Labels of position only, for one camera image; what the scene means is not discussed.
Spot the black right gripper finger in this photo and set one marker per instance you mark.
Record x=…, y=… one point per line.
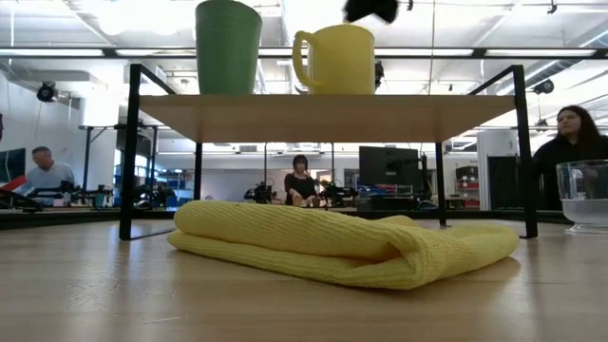
x=356, y=9
x=385, y=10

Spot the yellow plastic mug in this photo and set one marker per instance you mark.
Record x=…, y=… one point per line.
x=342, y=59

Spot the green plastic cup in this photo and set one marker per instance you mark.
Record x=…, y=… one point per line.
x=228, y=52

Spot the black computer monitor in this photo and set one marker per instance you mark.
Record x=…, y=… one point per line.
x=387, y=166

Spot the person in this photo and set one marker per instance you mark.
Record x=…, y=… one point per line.
x=577, y=147
x=47, y=173
x=300, y=185

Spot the red storage rack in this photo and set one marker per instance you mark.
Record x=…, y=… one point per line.
x=468, y=187

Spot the black partition panel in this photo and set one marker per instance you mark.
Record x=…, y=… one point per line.
x=503, y=183

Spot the yellow knitted cloth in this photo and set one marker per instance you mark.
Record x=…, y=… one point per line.
x=309, y=242

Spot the clear glass cup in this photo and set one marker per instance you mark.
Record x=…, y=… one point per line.
x=586, y=211

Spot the black overhead light frame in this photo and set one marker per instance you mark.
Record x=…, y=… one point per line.
x=427, y=52

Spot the black ceiling camera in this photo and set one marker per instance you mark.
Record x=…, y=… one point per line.
x=379, y=76
x=46, y=92
x=544, y=87

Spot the wooden shelf black metal frame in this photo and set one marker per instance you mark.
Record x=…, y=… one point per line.
x=323, y=119

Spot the dark wall screen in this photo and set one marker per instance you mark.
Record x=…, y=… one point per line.
x=12, y=164

